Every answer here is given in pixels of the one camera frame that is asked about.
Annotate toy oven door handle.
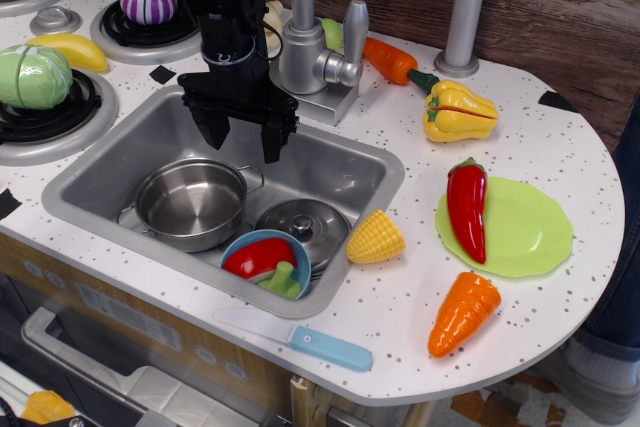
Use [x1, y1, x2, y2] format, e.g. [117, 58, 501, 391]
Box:
[21, 307, 284, 426]

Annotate silver toy faucet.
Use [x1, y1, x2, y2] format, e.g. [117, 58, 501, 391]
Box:
[270, 0, 369, 126]

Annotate blue bowl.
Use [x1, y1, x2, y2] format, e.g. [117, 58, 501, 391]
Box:
[222, 229, 311, 300]

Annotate yellow toy corn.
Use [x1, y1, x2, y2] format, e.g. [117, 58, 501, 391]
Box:
[346, 209, 406, 264]

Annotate red toy pepper half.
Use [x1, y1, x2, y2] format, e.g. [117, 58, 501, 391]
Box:
[222, 237, 297, 280]

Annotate person's leg in jeans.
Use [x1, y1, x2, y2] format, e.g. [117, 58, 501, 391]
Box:
[542, 94, 640, 412]

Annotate light green toy fruit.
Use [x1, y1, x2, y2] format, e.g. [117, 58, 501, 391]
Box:
[321, 18, 344, 51]

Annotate purple striped toy onion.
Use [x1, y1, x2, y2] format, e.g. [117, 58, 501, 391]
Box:
[119, 0, 178, 26]

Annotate orange toy carrot piece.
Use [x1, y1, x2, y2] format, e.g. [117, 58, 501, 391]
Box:
[428, 272, 502, 358]

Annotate green toy vegetable piece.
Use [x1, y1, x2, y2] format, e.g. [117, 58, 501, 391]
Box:
[258, 261, 303, 299]

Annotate front left stove burner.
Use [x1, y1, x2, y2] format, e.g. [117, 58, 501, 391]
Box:
[1, 69, 119, 167]

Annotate grey support pole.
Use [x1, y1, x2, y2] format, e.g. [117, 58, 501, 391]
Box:
[434, 0, 482, 78]

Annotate middle stove burner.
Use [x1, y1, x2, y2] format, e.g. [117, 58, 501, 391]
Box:
[90, 2, 201, 65]

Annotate cream toy garlic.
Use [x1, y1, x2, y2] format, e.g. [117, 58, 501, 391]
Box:
[263, 0, 284, 58]

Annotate orange toy carrot with stem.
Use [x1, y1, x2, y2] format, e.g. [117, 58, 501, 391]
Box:
[363, 37, 440, 95]

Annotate green toy cabbage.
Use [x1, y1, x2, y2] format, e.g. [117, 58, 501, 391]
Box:
[1, 44, 73, 110]

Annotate red toy chili pepper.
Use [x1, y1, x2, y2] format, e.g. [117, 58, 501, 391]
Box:
[446, 157, 488, 264]

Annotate grey metal sink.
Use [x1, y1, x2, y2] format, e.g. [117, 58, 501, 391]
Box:
[42, 87, 404, 318]

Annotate blue handled toy knife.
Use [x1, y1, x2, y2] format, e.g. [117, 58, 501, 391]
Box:
[214, 308, 374, 372]

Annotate grey stove knob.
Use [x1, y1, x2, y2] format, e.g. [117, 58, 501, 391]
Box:
[30, 6, 82, 36]

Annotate stainless steel pot lid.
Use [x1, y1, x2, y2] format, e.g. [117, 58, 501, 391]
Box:
[254, 199, 351, 280]

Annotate light green plate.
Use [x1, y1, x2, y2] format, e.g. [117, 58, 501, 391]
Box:
[435, 177, 574, 278]

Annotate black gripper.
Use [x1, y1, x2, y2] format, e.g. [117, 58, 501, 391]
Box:
[178, 49, 299, 164]

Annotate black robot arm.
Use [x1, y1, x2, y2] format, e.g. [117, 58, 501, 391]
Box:
[178, 0, 298, 163]

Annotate yellow toy banana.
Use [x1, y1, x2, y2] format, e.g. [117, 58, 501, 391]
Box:
[27, 33, 109, 73]

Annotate yellow toy on floor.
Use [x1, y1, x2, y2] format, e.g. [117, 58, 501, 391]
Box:
[20, 391, 76, 425]

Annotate yellow toy bell pepper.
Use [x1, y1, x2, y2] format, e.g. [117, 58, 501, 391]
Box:
[422, 80, 499, 143]

